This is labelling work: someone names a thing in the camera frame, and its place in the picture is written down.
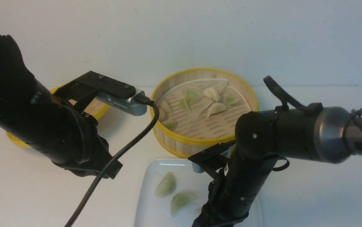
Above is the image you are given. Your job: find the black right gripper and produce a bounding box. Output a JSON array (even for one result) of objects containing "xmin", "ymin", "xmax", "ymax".
[{"xmin": 192, "ymin": 177, "xmax": 260, "ymax": 227}]

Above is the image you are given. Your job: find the green dumpling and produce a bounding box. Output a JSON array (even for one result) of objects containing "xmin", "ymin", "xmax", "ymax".
[
  {"xmin": 184, "ymin": 90, "xmax": 204, "ymax": 102},
  {"xmin": 170, "ymin": 191, "xmax": 198, "ymax": 217},
  {"xmin": 154, "ymin": 172, "xmax": 176, "ymax": 197}
]

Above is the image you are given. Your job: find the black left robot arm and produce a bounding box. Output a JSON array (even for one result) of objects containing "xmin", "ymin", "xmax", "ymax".
[{"xmin": 0, "ymin": 34, "xmax": 112, "ymax": 177}]

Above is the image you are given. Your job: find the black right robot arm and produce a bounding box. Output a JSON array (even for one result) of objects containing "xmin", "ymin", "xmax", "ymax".
[{"xmin": 188, "ymin": 76, "xmax": 362, "ymax": 227}]

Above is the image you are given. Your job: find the white square plate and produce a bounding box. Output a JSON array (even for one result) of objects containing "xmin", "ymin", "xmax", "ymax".
[{"xmin": 134, "ymin": 159, "xmax": 212, "ymax": 227}]

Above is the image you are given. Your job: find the white dumpling front of steamer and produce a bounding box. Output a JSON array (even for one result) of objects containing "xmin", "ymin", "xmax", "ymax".
[{"xmin": 206, "ymin": 102, "xmax": 227, "ymax": 118}]

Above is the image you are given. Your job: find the green dumpling steamer right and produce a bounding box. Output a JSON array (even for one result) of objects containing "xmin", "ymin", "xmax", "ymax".
[{"xmin": 224, "ymin": 96, "xmax": 239, "ymax": 105}]

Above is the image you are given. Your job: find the green dumpling steamer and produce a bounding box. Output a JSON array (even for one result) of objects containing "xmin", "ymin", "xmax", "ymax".
[
  {"xmin": 161, "ymin": 120, "xmax": 178, "ymax": 131},
  {"xmin": 224, "ymin": 96, "xmax": 239, "ymax": 105}
]

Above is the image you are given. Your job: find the bamboo steamer basket yellow rim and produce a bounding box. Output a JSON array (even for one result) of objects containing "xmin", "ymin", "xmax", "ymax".
[{"xmin": 152, "ymin": 68, "xmax": 259, "ymax": 159}]

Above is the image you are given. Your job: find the green dumpling steamer front left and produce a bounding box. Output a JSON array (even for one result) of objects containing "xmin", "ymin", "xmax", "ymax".
[{"xmin": 161, "ymin": 120, "xmax": 178, "ymax": 131}]

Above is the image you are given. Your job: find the white dumpling centre steamer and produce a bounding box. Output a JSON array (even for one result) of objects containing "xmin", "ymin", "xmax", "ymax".
[{"xmin": 203, "ymin": 87, "xmax": 221, "ymax": 102}]

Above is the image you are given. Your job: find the green dumpling in steamer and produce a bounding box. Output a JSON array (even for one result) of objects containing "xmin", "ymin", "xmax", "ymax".
[{"xmin": 184, "ymin": 90, "xmax": 204, "ymax": 102}]

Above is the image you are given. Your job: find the pink dumpling steamer left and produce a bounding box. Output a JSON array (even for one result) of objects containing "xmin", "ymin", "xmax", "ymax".
[{"xmin": 158, "ymin": 108, "xmax": 166, "ymax": 122}]

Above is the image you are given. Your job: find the pink dumpling steamer edge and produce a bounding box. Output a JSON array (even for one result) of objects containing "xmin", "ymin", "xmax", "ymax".
[{"xmin": 160, "ymin": 100, "xmax": 173, "ymax": 114}]

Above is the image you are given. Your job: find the bamboo steamer lid yellow rim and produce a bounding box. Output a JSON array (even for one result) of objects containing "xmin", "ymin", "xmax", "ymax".
[{"xmin": 6, "ymin": 98, "xmax": 109, "ymax": 148}]

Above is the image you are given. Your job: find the black camera cable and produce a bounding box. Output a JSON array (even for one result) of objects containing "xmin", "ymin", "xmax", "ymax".
[{"xmin": 64, "ymin": 94, "xmax": 160, "ymax": 227}]

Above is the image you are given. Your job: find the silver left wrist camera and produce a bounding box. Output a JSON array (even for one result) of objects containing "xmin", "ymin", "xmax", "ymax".
[{"xmin": 96, "ymin": 89, "xmax": 147, "ymax": 116}]

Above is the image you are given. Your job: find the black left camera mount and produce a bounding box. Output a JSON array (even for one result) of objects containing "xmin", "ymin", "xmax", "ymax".
[{"xmin": 54, "ymin": 71, "xmax": 136, "ymax": 112}]

